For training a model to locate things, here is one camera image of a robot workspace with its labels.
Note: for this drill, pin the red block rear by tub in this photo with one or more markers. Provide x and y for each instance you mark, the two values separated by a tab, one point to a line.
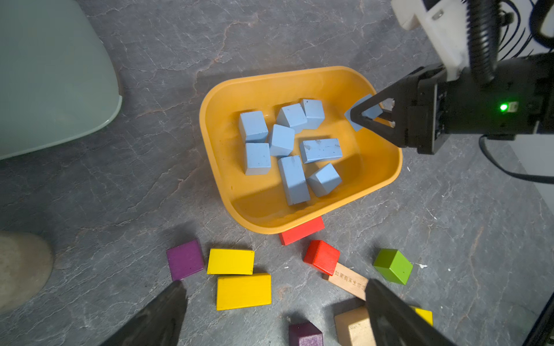
302	231

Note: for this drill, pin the yellow long block front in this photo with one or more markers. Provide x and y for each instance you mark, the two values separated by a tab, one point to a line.
425	315

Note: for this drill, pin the green cube block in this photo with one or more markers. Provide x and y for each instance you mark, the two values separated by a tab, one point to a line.
393	266

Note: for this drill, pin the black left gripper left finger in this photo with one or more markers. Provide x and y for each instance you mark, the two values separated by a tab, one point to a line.
158	323

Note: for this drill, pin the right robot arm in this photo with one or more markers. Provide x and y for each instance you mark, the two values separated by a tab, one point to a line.
519	101

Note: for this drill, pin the wooden block slanted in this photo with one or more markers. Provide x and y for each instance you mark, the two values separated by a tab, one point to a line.
348	280

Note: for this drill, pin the blue long block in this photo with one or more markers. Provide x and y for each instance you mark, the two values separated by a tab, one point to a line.
327	149

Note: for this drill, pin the purple cube block upper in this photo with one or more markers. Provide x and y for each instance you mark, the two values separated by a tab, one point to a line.
185	260

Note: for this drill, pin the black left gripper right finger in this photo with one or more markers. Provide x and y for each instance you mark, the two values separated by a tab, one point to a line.
394	322

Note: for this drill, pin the blue block pair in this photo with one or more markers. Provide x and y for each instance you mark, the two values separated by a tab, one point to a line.
281	141
252	127

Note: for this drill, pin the purple cube block centre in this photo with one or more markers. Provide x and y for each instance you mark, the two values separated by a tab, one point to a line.
305	334

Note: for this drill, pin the red block by tub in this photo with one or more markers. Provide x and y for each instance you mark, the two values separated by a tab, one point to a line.
302	231
322	257

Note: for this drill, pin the mint green toaster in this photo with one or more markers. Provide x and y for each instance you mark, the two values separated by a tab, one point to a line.
58	83

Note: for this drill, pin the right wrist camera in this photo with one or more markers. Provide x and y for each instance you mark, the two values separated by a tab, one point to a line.
465	34

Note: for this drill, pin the glass jar with rice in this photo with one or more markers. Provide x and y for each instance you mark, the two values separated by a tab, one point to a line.
26	265

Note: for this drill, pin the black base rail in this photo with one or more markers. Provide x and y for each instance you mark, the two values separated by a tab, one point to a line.
541	333

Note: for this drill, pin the yellow block near purple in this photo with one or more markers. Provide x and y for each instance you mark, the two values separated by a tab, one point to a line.
231	262

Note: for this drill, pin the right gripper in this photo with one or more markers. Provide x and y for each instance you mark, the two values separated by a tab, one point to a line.
414	100

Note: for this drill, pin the purple cube block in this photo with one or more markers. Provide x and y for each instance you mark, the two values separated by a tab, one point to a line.
185	260
305	334

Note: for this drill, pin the blue block by yellow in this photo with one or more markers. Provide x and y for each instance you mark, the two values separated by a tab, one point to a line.
257	158

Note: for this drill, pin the wooden block middle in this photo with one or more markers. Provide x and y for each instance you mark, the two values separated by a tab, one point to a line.
354	328

